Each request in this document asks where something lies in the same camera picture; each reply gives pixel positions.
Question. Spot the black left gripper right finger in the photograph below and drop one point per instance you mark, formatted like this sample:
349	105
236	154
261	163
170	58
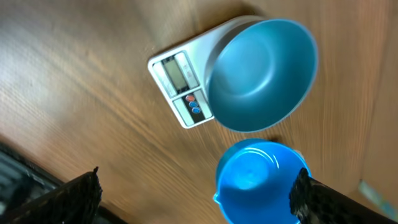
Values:
313	202

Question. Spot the teal blue bowl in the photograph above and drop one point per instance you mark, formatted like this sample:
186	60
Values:
262	75

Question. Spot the blue plastic measuring scoop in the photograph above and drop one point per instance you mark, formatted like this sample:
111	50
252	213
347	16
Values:
253	180

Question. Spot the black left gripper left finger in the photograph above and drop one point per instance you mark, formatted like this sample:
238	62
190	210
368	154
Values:
77	201

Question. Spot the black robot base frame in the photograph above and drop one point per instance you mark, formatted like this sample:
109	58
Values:
23	181

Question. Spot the white digital kitchen scale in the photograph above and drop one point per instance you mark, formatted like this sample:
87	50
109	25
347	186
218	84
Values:
182	72

